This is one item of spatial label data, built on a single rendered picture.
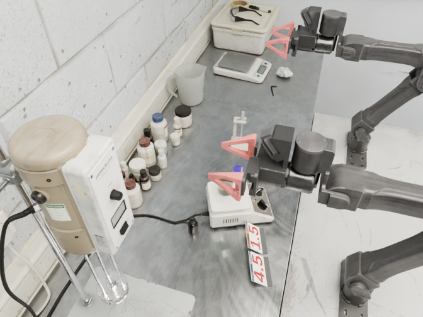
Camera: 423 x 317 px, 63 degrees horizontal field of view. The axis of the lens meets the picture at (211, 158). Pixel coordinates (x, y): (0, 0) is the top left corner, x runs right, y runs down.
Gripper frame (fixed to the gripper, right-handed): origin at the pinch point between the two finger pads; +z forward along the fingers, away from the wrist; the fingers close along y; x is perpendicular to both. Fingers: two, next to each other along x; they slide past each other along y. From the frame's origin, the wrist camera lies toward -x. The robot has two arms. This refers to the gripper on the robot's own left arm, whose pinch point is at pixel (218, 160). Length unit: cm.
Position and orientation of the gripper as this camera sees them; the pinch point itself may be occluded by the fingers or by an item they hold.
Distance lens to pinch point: 73.4
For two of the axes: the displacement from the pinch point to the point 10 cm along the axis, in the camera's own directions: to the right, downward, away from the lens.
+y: -3.0, 6.7, -6.8
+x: 0.1, 7.2, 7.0
